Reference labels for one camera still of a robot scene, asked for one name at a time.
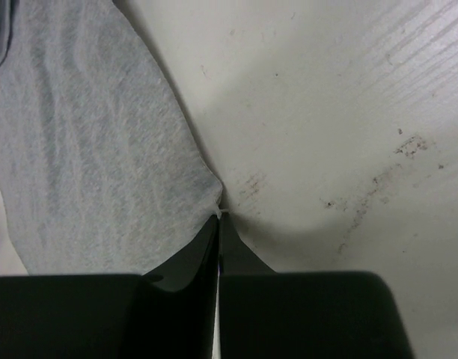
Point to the grey tank top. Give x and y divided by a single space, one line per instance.
99 171

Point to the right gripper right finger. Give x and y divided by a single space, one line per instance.
328 314

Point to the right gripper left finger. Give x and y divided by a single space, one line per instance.
167 313

